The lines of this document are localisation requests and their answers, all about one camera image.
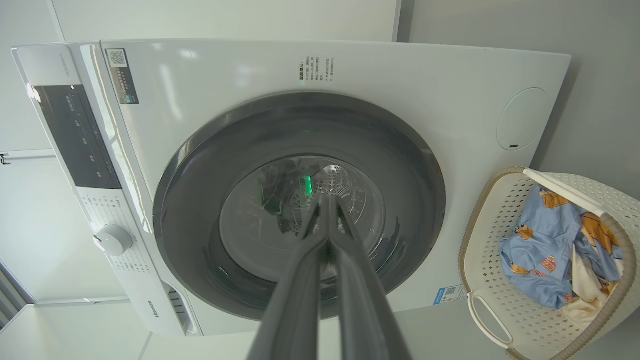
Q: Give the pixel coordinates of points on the white front-load washing machine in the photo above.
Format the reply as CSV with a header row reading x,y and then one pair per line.
x,y
450,100

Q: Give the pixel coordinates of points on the blue energy label sticker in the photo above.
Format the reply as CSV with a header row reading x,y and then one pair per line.
x,y
450,295

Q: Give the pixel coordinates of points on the grey QR code sticker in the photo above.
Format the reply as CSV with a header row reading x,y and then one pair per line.
x,y
122,75

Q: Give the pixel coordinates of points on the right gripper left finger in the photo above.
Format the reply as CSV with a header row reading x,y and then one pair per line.
x,y
295,310

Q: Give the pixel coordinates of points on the cream perforated laundry basket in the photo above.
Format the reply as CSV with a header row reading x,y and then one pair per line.
x,y
495,320

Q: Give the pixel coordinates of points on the black washing machine control display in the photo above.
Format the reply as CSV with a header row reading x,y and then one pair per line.
x,y
80,140

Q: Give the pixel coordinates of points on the white washing machine dial knob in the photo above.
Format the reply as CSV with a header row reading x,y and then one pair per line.
x,y
113,240

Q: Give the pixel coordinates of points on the blue bear print garment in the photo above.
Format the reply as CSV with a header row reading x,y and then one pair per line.
x,y
545,250

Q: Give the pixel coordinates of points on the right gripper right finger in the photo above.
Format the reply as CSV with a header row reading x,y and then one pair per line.
x,y
365,310

